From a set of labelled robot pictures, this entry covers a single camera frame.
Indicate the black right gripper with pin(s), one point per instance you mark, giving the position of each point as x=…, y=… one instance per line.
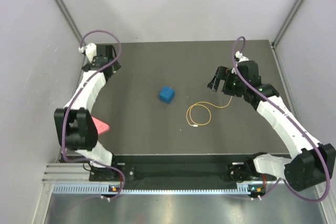
x=222, y=74

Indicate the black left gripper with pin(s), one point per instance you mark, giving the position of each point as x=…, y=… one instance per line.
x=115, y=67

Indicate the yellow charger with cable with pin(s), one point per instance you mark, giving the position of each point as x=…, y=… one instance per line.
x=200, y=113

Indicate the blue cube power socket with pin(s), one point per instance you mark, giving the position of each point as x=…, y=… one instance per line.
x=166, y=94

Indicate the pink triangular power strip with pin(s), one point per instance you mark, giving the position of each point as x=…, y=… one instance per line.
x=100, y=126

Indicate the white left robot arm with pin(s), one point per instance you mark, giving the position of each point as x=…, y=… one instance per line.
x=74, y=123

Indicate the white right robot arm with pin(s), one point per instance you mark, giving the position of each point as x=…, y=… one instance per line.
x=310, y=162

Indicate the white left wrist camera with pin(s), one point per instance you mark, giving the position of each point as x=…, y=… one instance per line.
x=90, y=51

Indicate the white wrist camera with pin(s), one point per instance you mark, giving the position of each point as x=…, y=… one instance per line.
x=90, y=51
x=239, y=57

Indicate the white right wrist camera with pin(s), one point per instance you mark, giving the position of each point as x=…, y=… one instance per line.
x=239, y=57

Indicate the left aluminium frame post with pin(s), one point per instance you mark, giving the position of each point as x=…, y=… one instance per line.
x=70, y=21

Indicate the aluminium frame post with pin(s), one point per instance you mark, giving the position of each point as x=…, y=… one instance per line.
x=70, y=21
x=285, y=25

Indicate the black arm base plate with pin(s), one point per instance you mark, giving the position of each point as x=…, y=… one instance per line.
x=228, y=174

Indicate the grey slotted cable duct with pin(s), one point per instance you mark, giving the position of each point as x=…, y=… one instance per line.
x=86, y=189

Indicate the right aluminium frame post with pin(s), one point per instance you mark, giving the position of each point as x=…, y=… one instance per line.
x=285, y=25

